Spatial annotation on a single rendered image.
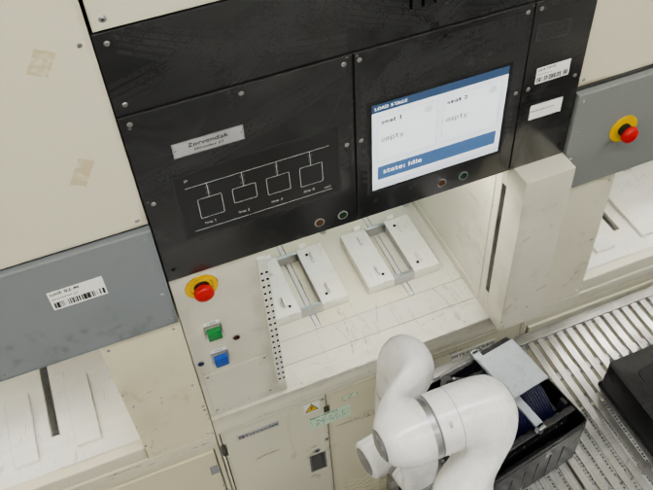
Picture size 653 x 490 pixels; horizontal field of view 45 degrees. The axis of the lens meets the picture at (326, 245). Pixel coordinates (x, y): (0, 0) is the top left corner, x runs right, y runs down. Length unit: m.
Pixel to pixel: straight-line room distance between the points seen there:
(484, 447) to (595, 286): 1.12
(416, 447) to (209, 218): 0.57
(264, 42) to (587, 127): 0.78
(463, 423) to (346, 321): 0.94
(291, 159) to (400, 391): 0.46
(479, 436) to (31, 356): 0.86
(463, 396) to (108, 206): 0.66
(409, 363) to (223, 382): 0.69
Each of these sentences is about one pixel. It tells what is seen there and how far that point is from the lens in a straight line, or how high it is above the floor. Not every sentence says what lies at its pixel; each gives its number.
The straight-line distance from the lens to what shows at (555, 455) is 1.98.
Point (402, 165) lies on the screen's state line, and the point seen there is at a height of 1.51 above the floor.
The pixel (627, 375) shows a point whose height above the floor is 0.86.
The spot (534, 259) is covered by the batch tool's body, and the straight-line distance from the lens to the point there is 1.95.
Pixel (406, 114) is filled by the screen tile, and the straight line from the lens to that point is 1.49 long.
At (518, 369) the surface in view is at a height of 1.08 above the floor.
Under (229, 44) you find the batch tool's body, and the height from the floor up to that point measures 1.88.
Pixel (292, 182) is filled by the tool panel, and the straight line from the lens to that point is 1.48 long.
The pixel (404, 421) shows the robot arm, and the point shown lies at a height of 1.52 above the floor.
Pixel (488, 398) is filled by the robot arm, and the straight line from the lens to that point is 1.25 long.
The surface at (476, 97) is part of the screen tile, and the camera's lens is 1.56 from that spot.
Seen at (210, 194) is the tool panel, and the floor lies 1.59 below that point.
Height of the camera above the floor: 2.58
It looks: 48 degrees down
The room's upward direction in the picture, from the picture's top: 4 degrees counter-clockwise
